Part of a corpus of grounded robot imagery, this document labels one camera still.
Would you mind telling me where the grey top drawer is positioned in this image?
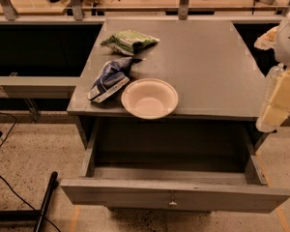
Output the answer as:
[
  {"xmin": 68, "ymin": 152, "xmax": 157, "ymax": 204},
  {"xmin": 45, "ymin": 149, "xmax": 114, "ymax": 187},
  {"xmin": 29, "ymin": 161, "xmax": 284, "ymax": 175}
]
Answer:
[{"xmin": 61, "ymin": 117, "xmax": 290, "ymax": 213}]

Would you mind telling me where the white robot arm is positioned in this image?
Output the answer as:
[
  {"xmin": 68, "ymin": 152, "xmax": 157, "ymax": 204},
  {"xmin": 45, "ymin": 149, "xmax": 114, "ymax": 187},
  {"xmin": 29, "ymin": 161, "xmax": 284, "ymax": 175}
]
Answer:
[{"xmin": 254, "ymin": 12, "xmax": 290, "ymax": 132}]

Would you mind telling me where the clear sanitizer bottle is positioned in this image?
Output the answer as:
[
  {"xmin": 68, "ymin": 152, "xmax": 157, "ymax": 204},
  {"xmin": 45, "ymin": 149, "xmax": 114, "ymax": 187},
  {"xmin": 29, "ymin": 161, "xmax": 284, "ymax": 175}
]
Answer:
[{"xmin": 265, "ymin": 63, "xmax": 284, "ymax": 104}]

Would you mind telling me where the grey wooden cabinet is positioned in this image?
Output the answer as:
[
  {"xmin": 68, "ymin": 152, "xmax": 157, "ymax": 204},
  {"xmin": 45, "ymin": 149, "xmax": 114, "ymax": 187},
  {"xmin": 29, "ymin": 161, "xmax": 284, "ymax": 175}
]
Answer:
[{"xmin": 68, "ymin": 16, "xmax": 266, "ymax": 144}]

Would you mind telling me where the white paper bowl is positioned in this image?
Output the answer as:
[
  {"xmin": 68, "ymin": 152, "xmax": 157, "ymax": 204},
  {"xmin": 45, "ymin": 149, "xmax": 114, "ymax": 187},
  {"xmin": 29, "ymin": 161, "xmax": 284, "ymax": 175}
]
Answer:
[{"xmin": 121, "ymin": 78, "xmax": 178, "ymax": 120}]

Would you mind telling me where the green chip bag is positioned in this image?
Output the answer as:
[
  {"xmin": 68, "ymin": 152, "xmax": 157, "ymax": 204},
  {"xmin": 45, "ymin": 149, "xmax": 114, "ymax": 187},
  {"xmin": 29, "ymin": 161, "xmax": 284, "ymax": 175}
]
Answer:
[{"xmin": 101, "ymin": 30, "xmax": 160, "ymax": 56}]

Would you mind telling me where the blue chip bag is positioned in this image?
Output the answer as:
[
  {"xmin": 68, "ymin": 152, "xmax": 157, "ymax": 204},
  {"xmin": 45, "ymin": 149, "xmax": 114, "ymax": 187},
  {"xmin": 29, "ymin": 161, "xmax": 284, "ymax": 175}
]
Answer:
[{"xmin": 87, "ymin": 57, "xmax": 141, "ymax": 103}]

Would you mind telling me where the black floor stand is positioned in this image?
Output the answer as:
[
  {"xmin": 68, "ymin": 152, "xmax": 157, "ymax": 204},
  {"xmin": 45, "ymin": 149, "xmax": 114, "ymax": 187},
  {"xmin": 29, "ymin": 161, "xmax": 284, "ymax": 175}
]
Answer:
[{"xmin": 0, "ymin": 171, "xmax": 60, "ymax": 232}]

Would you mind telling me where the grey left side shelf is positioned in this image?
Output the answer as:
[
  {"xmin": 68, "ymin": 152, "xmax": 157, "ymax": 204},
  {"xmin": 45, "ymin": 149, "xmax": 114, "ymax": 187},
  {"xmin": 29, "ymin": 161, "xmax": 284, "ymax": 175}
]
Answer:
[{"xmin": 0, "ymin": 76, "xmax": 81, "ymax": 99}]

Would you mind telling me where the black floor cable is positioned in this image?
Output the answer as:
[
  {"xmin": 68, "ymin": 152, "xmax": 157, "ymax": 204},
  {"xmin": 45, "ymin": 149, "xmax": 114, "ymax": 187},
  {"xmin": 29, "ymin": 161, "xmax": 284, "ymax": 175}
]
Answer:
[{"xmin": 0, "ymin": 109, "xmax": 62, "ymax": 232}]

